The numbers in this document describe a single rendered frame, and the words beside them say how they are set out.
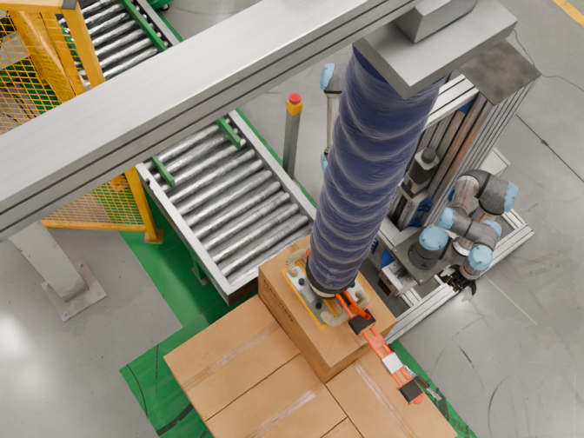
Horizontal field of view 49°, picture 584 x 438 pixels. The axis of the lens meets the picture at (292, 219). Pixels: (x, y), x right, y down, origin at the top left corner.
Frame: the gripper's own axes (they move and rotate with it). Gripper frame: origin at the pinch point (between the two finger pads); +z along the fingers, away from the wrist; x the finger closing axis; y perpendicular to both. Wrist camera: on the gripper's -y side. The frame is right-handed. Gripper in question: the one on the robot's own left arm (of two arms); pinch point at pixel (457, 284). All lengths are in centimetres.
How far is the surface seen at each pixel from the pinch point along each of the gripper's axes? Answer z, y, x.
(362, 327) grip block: 32.4, 31.8, -12.6
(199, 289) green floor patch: 152, 66, -106
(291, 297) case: 58, 43, -47
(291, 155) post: 104, -22, -131
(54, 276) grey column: 110, 133, -146
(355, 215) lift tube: -57, 37, -31
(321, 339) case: 58, 44, -22
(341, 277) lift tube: 5.6, 34.1, -30.3
